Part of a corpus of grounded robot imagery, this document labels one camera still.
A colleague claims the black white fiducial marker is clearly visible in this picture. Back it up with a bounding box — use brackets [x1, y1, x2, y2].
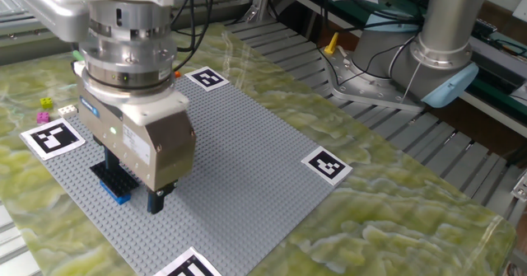
[152, 246, 223, 276]
[19, 117, 86, 161]
[184, 66, 231, 92]
[301, 145, 354, 187]

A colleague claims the metal corner bracket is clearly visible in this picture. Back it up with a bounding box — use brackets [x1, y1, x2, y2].
[510, 172, 527, 203]

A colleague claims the metal robot mounting plate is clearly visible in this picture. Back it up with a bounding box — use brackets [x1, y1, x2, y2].
[322, 47, 425, 113]

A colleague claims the green topped bench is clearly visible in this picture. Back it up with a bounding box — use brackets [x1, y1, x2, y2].
[273, 0, 527, 139]

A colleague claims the black Lego plate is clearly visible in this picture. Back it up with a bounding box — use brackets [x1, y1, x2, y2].
[89, 161, 141, 199]

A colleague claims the white Lego brick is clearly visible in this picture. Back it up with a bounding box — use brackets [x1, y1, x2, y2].
[57, 104, 79, 119]

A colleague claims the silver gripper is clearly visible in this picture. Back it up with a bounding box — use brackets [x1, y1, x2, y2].
[76, 88, 198, 216]

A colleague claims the yellow plastic tool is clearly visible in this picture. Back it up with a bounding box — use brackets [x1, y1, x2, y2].
[324, 31, 340, 55]

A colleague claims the blue Lego brick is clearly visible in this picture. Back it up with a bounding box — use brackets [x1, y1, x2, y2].
[99, 180, 133, 206]

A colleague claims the black electronics box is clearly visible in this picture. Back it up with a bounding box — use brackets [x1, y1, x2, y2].
[473, 18, 527, 96]

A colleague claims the grey Lego baseplate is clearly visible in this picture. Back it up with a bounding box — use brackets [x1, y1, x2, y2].
[40, 76, 337, 276]

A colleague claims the aluminium upright post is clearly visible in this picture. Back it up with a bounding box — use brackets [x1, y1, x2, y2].
[242, 0, 275, 24]

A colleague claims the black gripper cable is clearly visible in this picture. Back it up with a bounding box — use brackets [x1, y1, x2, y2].
[169, 0, 219, 73]

